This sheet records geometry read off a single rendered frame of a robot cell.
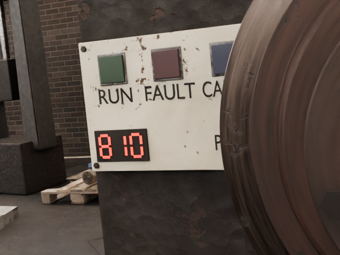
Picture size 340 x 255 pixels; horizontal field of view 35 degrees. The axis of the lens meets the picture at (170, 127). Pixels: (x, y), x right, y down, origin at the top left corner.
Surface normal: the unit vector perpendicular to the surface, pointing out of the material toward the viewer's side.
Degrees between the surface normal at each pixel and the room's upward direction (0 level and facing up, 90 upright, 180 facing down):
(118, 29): 90
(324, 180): 90
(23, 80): 90
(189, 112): 90
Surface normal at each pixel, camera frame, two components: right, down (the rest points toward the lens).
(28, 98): -0.54, 0.14
